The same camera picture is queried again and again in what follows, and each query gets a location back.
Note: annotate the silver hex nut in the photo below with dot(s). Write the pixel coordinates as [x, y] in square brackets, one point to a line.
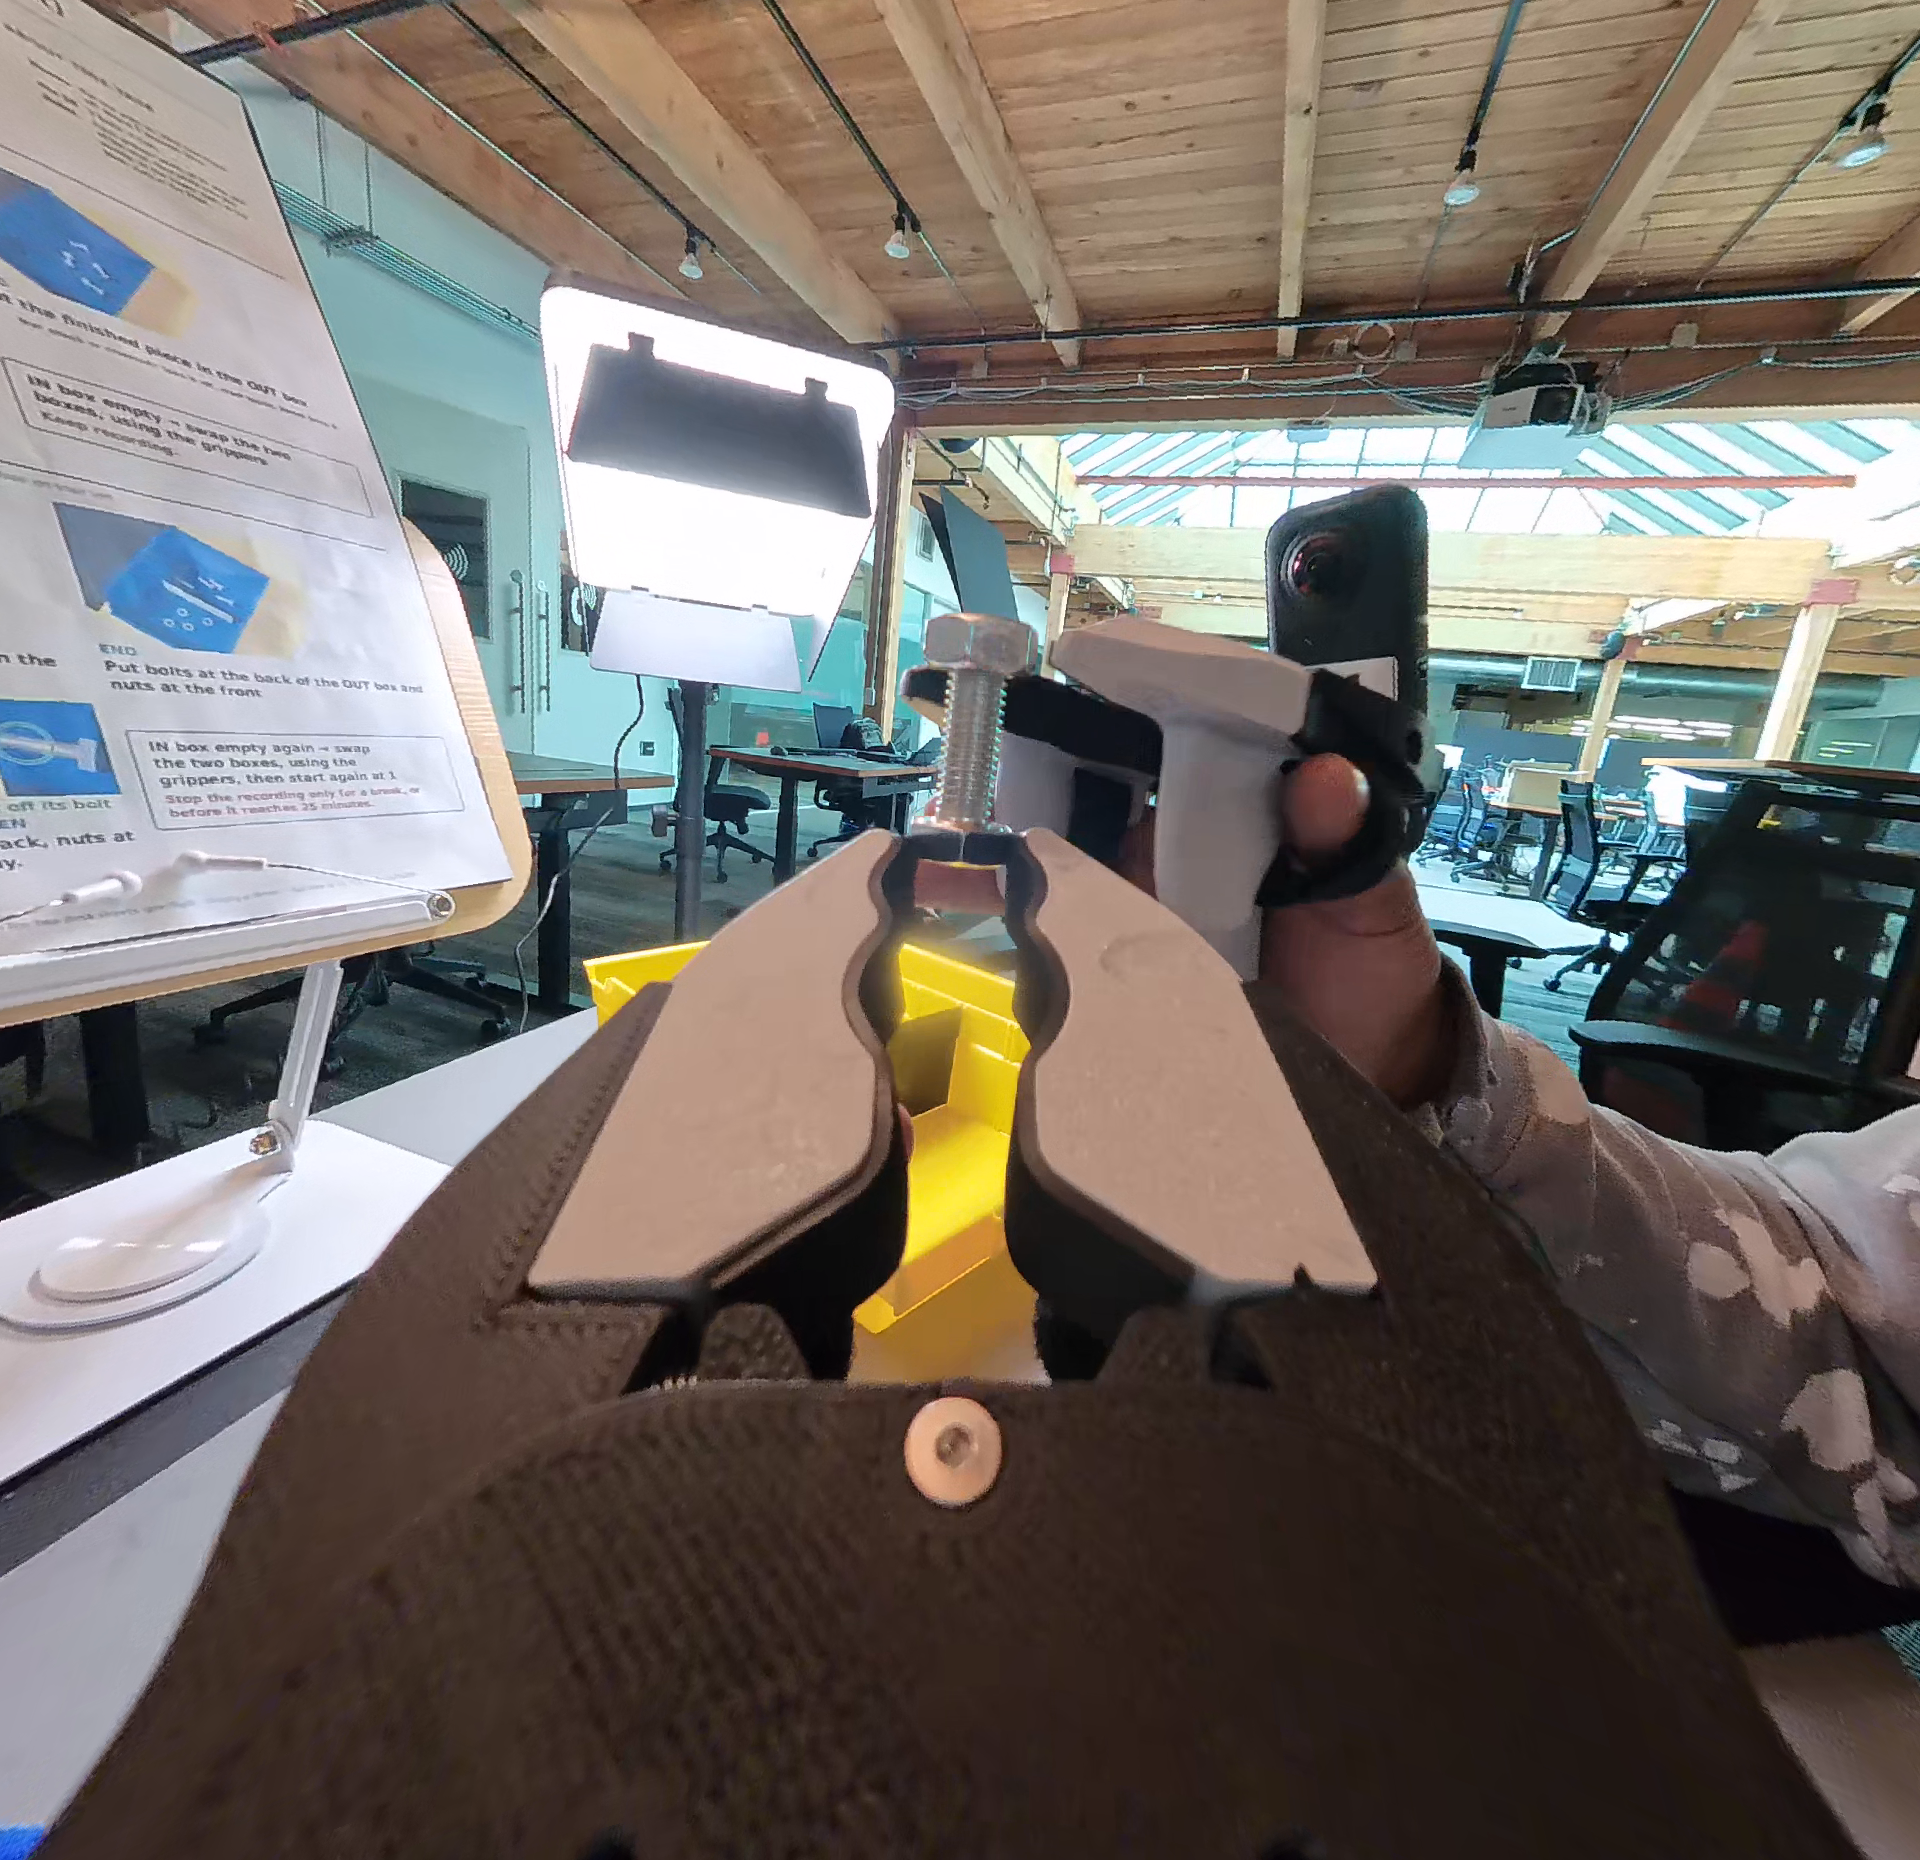
[983, 644]

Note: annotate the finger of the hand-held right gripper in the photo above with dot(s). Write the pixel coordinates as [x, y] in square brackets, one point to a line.
[1186, 674]
[1035, 788]

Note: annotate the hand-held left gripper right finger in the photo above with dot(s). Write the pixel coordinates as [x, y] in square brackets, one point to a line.
[1186, 1096]

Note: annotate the ceiling track spotlight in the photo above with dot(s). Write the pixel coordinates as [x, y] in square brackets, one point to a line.
[897, 235]
[1463, 180]
[1864, 138]
[690, 257]

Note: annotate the yellow plastic bin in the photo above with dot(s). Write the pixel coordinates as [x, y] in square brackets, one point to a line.
[960, 1186]

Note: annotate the black bin divider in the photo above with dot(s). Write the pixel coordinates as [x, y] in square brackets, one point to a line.
[927, 1057]

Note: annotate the printed instruction sheet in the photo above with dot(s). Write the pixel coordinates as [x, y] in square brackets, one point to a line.
[225, 539]

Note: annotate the instruction sheet on stand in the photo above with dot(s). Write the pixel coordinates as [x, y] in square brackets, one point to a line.
[345, 1186]

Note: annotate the studio light panel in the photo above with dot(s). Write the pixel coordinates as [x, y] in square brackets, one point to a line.
[706, 539]

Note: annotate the person's right hand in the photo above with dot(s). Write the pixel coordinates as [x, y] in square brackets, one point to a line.
[1349, 990]

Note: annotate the person's right forearm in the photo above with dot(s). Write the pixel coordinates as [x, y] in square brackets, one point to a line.
[1651, 1260]

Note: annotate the black panel board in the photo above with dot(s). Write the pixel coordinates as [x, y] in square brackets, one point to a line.
[976, 570]

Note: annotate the ceiling projector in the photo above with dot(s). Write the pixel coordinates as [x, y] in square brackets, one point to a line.
[1532, 411]

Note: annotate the silver bolt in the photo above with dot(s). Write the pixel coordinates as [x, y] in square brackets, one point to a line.
[976, 751]

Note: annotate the black mesh office chair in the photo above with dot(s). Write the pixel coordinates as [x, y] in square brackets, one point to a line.
[1726, 900]

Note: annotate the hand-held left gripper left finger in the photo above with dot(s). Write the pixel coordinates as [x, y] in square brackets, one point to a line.
[719, 1096]

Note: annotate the wooden office desk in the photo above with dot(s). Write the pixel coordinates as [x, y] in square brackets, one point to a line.
[809, 757]
[584, 777]

